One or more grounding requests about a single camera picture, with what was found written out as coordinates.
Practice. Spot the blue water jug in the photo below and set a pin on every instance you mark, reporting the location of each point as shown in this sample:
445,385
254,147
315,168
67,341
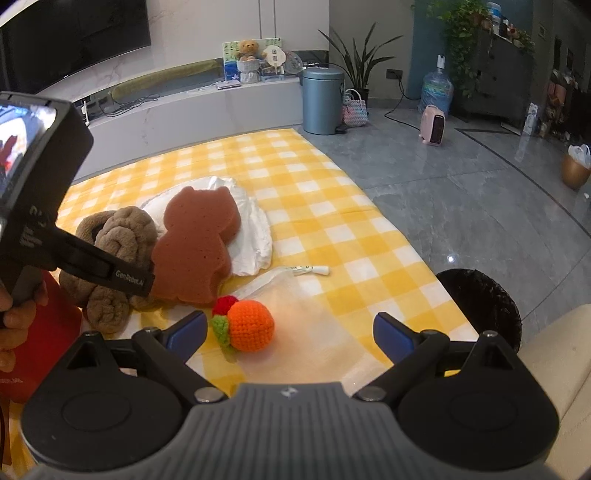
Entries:
436,90

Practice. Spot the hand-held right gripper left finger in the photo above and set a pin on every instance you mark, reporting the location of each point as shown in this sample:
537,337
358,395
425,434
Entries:
187,334

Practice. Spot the blue-grey trash can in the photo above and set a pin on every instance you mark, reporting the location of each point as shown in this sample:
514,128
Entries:
322,101

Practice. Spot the red flat lid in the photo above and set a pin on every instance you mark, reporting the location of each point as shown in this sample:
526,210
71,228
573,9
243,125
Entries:
51,350

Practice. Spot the black television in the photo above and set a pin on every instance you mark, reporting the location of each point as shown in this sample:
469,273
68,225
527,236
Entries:
69,37

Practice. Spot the wall socket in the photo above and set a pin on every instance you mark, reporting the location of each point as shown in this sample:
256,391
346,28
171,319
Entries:
394,74

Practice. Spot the dark cabinet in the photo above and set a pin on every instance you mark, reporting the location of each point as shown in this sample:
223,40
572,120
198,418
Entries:
503,78

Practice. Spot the potted snake plant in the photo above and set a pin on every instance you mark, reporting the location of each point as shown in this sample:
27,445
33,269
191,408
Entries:
362,55

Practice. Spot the taupe knotted towel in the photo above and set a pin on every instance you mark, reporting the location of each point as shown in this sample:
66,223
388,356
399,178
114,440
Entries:
120,235

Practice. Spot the red crochet berry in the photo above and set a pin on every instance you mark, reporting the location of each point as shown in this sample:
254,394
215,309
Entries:
225,305

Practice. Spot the flat book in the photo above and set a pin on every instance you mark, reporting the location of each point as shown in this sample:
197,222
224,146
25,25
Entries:
228,84

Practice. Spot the white marble tv console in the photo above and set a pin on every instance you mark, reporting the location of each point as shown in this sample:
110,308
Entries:
184,115

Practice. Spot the brown teddy bear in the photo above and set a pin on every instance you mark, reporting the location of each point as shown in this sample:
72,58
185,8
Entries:
248,50

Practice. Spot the pink space heater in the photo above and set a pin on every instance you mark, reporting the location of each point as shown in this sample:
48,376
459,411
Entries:
434,125

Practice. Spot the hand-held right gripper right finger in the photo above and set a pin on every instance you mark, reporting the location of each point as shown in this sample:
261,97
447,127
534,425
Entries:
392,337

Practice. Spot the white cloth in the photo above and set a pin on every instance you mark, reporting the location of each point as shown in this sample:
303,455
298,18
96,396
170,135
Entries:
251,230

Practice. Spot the decorative plate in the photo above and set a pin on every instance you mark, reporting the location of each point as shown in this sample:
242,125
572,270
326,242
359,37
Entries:
293,62

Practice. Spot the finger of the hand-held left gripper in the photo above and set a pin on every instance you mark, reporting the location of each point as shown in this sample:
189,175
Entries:
106,272

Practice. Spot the person's left hand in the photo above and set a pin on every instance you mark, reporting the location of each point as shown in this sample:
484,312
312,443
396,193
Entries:
18,318

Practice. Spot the long yellow-green cushion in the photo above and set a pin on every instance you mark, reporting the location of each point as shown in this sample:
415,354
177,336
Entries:
161,78

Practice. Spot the black round bin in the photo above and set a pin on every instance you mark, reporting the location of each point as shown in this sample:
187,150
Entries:
480,300

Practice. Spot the woven handbag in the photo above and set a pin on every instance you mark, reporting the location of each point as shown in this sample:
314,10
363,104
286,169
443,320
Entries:
355,110

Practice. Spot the yellow checked mat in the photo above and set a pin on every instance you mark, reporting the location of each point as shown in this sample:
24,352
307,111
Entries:
323,194

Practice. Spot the orange crochet fruit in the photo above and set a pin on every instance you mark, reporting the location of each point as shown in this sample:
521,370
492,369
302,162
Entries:
249,325

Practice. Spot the white round sign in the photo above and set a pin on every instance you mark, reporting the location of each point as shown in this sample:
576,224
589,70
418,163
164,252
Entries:
275,57

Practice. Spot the green hanging plant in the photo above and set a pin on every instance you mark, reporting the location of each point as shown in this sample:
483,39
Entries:
461,37

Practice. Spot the painted picture board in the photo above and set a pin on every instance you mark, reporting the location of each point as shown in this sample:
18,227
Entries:
231,57

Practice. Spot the gold pot with plastic bag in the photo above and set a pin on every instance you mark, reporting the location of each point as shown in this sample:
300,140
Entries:
576,168

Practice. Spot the beige sofa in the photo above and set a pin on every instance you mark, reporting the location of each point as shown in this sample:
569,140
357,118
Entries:
563,369

